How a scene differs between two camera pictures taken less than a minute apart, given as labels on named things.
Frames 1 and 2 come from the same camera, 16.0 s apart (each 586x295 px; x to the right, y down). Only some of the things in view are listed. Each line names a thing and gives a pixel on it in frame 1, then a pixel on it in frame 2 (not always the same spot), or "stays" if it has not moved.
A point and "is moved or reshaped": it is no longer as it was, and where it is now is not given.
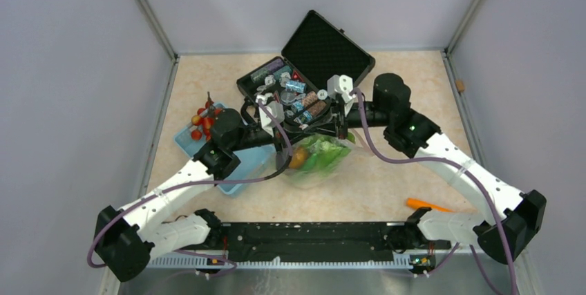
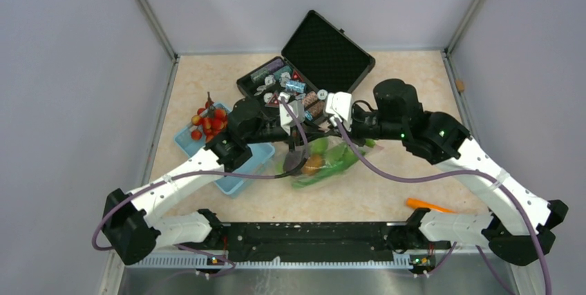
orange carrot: [416, 203] stays
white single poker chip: [322, 94] stays
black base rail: [344, 242] stays
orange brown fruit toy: [298, 159] → [312, 164]
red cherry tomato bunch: [204, 119] stays
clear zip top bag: [320, 161] is moved or reshaped
